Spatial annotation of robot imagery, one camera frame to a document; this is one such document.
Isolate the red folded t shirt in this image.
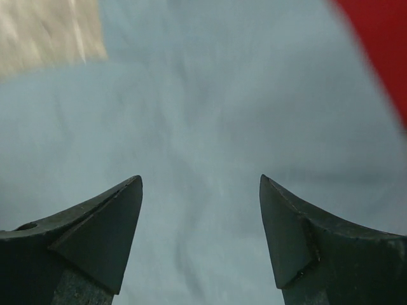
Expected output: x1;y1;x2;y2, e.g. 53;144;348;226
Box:
335;0;406;127

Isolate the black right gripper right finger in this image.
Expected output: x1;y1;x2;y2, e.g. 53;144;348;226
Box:
259;175;406;305

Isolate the grey-blue t shirt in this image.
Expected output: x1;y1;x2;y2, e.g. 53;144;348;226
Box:
1;1;406;304

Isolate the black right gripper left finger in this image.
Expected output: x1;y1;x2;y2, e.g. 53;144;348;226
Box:
1;176;142;304

